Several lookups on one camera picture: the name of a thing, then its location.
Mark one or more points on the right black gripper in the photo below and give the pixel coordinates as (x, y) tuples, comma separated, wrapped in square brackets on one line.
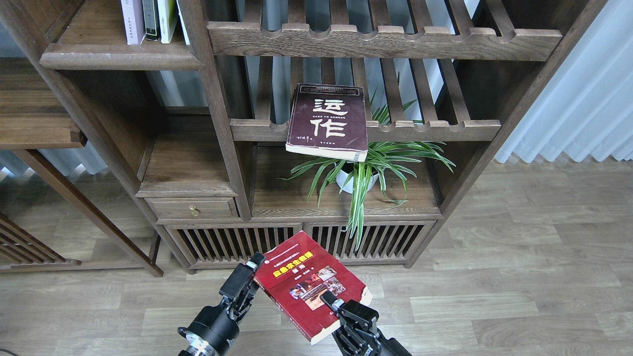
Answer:
[(358, 334)]

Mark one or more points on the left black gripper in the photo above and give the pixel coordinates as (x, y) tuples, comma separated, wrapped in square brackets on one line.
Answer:
[(214, 329)]

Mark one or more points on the red book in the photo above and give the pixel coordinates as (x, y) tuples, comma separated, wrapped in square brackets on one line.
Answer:
[(296, 273)]

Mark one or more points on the dark maroon book white characters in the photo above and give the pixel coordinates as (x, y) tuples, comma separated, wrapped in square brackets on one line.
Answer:
[(328, 120)]

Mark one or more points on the pale lavender white book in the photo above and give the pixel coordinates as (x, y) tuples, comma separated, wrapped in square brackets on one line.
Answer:
[(133, 15)]

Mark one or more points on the brass drawer knob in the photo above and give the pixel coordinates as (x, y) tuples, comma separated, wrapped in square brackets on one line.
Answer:
[(194, 211)]

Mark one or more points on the green spider plant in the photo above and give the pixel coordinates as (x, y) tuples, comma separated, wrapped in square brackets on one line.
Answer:
[(384, 157)]

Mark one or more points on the white plant pot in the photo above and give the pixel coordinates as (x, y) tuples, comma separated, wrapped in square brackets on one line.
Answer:
[(346, 182)]

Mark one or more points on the dark wooden bookshelf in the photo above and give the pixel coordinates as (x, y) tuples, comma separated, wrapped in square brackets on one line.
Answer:
[(204, 124)]

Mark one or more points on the thin white upright book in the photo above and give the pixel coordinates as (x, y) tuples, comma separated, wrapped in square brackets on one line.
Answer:
[(183, 25)]

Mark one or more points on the wooden side table left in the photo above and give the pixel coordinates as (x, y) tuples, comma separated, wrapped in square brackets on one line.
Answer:
[(32, 118)]

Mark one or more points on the white green upright book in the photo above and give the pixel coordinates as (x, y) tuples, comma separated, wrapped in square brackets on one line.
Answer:
[(168, 14)]

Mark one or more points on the dark green upright book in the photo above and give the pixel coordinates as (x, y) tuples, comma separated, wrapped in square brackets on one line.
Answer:
[(151, 19)]

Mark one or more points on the white pleated curtain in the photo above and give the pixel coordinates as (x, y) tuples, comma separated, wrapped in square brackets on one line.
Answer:
[(587, 107)]

